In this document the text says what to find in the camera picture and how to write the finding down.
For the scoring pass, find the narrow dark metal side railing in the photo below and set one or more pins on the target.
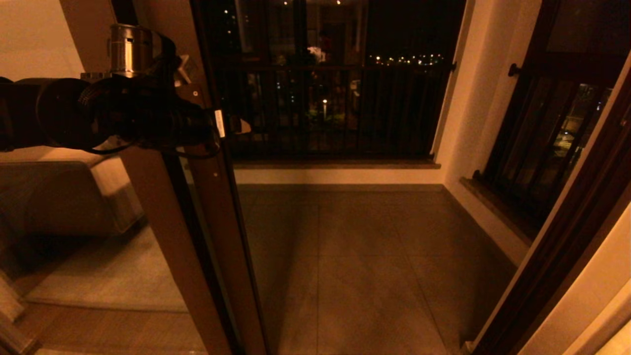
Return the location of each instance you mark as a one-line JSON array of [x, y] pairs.
[[532, 148]]

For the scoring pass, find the wide dark metal balcony railing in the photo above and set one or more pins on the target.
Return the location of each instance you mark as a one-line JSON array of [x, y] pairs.
[[384, 113]]

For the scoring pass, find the long stone railing sill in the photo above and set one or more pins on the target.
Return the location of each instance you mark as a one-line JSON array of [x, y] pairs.
[[345, 164]]

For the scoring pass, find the left wrist silver cylinder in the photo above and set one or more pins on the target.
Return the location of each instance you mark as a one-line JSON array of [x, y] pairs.
[[130, 49]]

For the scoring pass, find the brown-framed fixed glass panel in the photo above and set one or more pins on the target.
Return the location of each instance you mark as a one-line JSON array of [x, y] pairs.
[[162, 217]]

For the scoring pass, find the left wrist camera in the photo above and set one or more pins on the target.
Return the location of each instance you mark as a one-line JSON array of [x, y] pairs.
[[184, 69]]

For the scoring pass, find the dark brown door jamb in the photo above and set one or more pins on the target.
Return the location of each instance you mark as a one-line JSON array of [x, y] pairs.
[[557, 256]]

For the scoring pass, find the brown-framed sliding glass door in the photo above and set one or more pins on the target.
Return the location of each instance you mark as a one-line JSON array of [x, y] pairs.
[[222, 222]]

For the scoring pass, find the green balcony plants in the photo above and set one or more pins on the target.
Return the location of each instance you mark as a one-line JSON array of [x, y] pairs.
[[325, 118]]

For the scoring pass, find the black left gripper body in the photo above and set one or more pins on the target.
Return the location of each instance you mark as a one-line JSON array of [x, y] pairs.
[[167, 123]]

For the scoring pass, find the short stone side sill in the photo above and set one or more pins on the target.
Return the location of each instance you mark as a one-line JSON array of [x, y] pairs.
[[493, 207]]

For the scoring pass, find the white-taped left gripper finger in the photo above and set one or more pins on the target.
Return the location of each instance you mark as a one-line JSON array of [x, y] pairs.
[[239, 126]]

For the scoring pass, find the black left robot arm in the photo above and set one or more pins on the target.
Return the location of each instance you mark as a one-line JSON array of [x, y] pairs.
[[49, 113]]

